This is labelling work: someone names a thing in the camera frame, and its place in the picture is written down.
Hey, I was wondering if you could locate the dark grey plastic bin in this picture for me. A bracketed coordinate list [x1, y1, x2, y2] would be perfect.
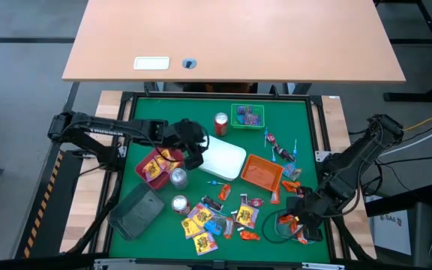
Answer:
[106, 182, 166, 241]

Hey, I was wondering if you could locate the yellow Sour Patch pack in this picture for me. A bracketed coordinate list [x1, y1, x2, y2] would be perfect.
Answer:
[155, 148, 176, 170]
[187, 202, 214, 228]
[192, 231, 219, 257]
[235, 204, 260, 230]
[180, 217, 202, 240]
[167, 157, 183, 173]
[142, 159, 164, 183]

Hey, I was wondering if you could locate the orange plastic basket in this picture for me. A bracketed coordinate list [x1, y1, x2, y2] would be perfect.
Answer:
[240, 153, 284, 193]

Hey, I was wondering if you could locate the black aluminium table frame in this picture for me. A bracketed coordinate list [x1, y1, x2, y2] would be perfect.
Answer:
[60, 89, 380, 270]

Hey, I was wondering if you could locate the white plastic bin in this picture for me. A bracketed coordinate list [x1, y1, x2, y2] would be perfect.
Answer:
[199, 134, 248, 182]

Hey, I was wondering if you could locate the white cardboard box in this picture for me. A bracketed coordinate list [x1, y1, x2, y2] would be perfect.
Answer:
[372, 211, 414, 257]

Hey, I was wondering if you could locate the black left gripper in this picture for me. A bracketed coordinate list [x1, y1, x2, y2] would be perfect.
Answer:
[165, 118, 209, 170]

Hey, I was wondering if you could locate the white cable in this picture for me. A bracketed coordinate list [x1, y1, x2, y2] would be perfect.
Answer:
[379, 123, 432, 158]

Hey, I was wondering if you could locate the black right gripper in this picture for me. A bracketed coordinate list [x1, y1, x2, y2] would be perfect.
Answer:
[286, 187, 337, 242]

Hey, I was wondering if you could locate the black yellow hazard ramp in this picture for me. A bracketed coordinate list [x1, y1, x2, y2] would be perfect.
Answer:
[15, 149, 86, 260]

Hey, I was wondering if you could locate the white rectangular tray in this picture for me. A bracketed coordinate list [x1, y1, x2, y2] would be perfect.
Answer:
[133, 55, 171, 71]

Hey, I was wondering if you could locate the teal plastic bin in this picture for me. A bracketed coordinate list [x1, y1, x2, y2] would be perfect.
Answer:
[274, 207, 307, 244]

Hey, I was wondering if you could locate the green table mat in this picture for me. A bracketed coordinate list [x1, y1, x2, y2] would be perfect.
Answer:
[109, 96, 332, 263]

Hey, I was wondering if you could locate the black desk leg frame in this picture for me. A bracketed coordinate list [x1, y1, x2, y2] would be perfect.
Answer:
[373, 0, 432, 103]

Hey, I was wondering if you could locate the yellow cable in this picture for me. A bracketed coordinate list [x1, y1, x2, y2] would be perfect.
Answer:
[402, 115, 432, 133]

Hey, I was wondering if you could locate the red Coca-Cola can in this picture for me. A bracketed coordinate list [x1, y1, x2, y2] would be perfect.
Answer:
[213, 112, 230, 137]
[171, 194, 191, 216]

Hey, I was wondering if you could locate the yellow purple candy pack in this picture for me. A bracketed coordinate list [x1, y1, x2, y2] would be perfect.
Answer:
[242, 113, 263, 128]

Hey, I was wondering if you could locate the light wooden desk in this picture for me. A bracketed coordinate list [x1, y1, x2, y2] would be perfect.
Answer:
[61, 0, 407, 83]

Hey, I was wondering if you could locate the silver can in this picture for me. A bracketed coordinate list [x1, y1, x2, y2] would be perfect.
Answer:
[169, 167, 189, 191]

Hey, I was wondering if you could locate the green plastic basket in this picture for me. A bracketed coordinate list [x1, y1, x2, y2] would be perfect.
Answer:
[229, 103, 266, 131]

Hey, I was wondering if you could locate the red plastic bin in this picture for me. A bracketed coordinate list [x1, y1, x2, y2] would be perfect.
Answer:
[134, 144, 186, 191]

